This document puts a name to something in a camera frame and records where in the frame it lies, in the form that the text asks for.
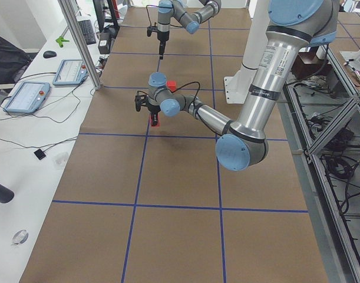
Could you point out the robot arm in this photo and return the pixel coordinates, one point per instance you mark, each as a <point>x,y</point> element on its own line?
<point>292,25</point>
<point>189,21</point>

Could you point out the far teach pendant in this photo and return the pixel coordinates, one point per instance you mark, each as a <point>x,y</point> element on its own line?
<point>70,73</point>

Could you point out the brown paper table mat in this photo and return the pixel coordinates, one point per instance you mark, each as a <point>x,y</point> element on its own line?
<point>151,204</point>

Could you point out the near teach pendant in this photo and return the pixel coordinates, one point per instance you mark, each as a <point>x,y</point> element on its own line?
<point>28,97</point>

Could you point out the small black square device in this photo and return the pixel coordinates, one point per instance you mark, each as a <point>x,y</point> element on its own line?
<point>40,154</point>

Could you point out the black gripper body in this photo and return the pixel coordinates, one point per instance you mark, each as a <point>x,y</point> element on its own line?
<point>162,36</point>
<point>153,108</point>

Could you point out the clear plastic packet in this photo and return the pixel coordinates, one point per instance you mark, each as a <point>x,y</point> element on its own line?
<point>60,160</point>

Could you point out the aluminium frame post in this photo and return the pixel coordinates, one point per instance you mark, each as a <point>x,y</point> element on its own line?
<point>71,20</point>

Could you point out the black computer mouse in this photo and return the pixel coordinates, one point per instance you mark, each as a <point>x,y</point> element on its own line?
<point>49,54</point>

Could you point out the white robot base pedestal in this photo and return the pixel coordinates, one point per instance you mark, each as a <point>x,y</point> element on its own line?
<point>237,87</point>

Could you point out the black power adapter box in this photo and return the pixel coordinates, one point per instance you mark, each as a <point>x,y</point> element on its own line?
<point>104,44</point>

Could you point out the teach pendant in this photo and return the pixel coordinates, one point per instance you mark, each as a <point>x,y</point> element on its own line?
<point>28,97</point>
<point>70,73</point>

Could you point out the seated person in black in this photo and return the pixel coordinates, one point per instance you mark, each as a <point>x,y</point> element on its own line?
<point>12,61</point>

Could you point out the black keyboard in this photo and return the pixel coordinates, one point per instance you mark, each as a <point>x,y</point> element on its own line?
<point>86,28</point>

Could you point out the black cylindrical handle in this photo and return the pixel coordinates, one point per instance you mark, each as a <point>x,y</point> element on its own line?
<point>6,195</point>

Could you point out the red foam block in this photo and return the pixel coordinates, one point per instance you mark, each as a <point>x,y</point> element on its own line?
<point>172,85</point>
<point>156,125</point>

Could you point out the clear plastic disc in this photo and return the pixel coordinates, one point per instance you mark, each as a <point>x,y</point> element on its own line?
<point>20,237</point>

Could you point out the green plastic clamp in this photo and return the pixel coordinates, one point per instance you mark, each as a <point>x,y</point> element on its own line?
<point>60,41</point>

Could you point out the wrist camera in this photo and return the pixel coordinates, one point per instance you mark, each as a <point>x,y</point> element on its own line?
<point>140,100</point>
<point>151,29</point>

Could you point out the aluminium truss frame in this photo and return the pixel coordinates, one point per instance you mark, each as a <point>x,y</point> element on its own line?
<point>323,95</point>

